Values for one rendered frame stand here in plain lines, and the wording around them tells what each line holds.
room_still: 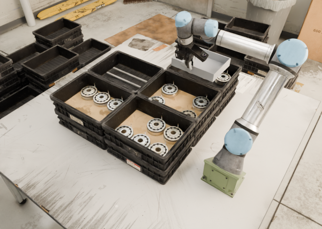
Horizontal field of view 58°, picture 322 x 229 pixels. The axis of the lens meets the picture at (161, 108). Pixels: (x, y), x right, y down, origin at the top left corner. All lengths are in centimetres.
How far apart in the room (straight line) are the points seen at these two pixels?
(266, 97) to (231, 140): 23
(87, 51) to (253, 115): 224
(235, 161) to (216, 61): 63
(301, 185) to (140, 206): 150
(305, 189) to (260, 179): 100
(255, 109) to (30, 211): 179
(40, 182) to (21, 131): 42
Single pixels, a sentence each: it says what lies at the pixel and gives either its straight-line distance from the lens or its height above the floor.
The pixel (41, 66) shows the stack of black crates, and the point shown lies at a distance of 288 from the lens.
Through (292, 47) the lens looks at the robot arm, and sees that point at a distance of 130.
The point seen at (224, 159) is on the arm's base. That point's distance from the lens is 144.
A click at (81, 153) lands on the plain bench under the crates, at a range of 173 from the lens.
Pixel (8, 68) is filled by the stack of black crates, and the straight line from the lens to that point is 289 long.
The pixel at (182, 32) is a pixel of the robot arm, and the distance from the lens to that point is 141.
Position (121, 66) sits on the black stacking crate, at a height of 83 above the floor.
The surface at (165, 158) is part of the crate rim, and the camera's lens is 136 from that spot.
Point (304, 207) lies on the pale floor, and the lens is 252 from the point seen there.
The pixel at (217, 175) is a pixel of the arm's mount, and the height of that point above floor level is 81.
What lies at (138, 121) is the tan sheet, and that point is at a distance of 166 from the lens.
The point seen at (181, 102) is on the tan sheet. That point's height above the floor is 83.
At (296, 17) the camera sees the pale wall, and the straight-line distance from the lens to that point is 429.
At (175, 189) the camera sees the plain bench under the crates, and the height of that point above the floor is 70.
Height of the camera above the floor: 201
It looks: 43 degrees down
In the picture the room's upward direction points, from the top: straight up
